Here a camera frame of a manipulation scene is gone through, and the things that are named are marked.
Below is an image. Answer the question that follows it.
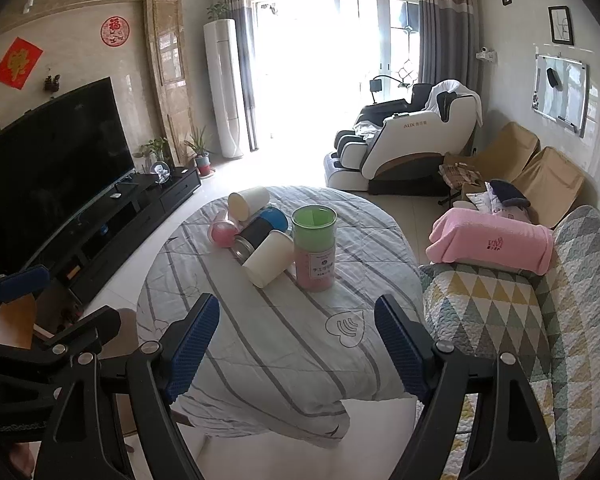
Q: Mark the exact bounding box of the white cloth on massage chair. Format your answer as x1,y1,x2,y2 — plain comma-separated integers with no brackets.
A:
426,81,483,127

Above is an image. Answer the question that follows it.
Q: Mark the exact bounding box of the white and black massage chair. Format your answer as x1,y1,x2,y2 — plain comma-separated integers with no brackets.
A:
323,81,483,196

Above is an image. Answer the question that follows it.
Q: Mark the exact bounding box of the black metal cup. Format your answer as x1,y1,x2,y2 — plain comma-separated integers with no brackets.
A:
232,225,276,266

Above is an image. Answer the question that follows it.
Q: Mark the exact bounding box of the brown wooden chair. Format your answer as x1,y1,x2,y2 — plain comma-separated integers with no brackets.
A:
0,294,142,441

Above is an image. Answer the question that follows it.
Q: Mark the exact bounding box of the glass balcony door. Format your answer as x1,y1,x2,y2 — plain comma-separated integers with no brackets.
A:
252,0,421,157

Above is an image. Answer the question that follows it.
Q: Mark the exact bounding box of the patterned quilt sofa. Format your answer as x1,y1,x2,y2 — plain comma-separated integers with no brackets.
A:
418,205,600,480

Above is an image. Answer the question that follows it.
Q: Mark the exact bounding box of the striped grey table cloth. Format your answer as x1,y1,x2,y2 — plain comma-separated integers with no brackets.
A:
136,185,431,453

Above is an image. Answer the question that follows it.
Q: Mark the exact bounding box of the potted spiky plant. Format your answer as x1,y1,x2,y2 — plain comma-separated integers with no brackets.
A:
184,126,215,179

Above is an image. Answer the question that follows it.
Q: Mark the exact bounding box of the tan sofa cushion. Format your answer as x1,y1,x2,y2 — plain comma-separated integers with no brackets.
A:
480,121,541,184
511,146,586,229

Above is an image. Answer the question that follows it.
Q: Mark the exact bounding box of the blue cup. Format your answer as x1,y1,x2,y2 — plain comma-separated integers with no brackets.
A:
250,208,288,236

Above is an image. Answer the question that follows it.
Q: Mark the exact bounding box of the white standing air conditioner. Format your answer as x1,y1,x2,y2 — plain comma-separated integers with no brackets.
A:
203,19,245,159

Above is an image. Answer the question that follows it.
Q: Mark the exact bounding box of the white printed pillow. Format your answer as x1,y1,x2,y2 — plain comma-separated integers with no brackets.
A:
467,182,534,224

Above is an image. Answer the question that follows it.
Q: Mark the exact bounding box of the grey striped curtain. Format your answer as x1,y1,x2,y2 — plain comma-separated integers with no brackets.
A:
416,0,483,96
216,0,260,152

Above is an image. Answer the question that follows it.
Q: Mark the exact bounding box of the black television stand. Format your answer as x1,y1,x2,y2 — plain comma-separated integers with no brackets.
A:
65,167,203,306

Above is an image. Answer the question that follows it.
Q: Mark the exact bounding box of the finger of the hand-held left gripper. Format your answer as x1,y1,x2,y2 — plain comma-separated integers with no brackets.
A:
0,264,51,322
0,306,123,362

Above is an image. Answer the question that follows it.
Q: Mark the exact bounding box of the red diamond wall poster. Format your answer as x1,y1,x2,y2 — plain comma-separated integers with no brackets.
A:
0,36,45,91

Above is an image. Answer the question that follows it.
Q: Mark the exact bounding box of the round red wall decoration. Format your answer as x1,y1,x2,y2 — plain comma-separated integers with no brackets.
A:
100,16,132,47

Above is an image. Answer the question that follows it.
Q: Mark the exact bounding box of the dark blue cap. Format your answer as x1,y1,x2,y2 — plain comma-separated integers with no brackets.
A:
489,180,531,209

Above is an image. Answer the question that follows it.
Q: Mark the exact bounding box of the wide white cup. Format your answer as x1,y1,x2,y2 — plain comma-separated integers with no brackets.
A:
227,186,271,222

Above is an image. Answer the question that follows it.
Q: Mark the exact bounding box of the tall white cup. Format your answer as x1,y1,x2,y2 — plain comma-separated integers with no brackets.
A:
243,230,296,289

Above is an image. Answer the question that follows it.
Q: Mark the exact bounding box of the black gooseneck lamp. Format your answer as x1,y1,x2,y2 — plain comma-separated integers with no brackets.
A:
369,75,412,106

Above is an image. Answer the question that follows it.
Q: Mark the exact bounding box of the brown plaid cloth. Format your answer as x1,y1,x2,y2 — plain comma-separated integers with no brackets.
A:
442,152,486,191

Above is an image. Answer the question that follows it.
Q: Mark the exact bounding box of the wall whiteboard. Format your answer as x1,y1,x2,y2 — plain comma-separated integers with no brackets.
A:
531,46,590,136

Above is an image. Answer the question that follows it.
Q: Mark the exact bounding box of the pink towel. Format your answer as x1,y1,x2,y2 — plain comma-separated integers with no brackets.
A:
428,207,555,276

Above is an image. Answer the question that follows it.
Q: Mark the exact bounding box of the black flat television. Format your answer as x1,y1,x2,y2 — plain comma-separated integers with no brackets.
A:
0,76,136,277

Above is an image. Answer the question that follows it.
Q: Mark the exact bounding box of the green and pink cup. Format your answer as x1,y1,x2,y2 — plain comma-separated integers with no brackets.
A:
291,205,339,294

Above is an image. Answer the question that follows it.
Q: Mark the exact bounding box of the large black picture frame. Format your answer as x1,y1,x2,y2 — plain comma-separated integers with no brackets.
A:
548,6,575,46

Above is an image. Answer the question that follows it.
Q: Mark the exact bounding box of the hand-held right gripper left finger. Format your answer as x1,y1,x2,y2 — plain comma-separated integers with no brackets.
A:
32,292,221,480

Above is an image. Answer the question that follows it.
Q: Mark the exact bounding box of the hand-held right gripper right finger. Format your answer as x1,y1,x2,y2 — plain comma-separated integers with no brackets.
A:
373,294,564,480

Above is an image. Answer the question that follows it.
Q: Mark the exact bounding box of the potted green leafy plant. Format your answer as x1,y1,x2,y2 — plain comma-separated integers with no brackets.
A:
132,137,171,171

